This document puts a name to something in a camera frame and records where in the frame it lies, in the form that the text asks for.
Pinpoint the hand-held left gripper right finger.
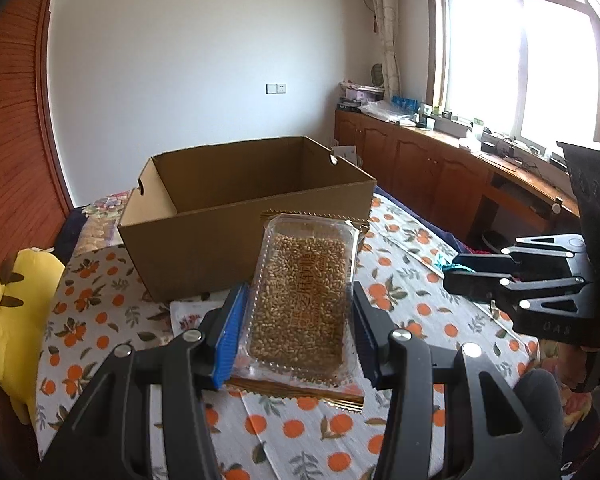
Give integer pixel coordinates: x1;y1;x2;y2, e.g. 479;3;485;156
352;282;563;480

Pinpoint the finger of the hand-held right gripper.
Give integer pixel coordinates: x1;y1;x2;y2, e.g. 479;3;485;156
452;234;588;281
444;272;595;321

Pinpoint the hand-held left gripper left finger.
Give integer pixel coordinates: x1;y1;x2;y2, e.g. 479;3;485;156
37;282;251;480

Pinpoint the teal candy wrapper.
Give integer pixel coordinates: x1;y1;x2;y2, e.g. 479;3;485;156
434;252;461;278

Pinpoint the white pink-print packet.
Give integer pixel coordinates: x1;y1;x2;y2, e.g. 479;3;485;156
170;299;231;343

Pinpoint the clear tray of puffed grain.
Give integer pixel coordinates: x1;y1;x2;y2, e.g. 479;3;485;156
227;209;371;413

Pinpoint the cardboard box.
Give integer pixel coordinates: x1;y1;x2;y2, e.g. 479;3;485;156
117;136;378;303

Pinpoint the dark blue blanket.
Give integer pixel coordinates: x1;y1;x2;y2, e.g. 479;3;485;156
375;185;481;261

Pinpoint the wooden cabinet counter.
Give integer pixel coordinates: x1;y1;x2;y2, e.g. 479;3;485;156
334;107;581;256

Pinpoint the orange-print tablecloth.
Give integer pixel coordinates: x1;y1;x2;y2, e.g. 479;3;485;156
32;195;541;480

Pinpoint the white tissue pack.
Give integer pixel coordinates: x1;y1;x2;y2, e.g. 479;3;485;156
460;127;484;151

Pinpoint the white carton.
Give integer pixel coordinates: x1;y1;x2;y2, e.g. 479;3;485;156
330;145;359;166

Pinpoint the clear plastic bag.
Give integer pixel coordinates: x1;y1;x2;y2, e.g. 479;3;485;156
360;100;421;126

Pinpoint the window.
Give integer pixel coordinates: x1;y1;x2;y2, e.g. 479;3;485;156
425;0;600;151

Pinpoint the stack of small boxes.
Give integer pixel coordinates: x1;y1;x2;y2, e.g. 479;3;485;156
337;80;385;111

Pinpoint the yellow plush toy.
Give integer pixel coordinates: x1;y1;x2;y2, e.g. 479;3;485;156
0;247;66;423

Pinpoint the patterned curtain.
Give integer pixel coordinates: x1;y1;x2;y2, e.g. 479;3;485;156
365;0;403;103

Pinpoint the wooden slatted wardrobe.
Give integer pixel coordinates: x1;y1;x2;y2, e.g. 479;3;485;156
0;0;76;291

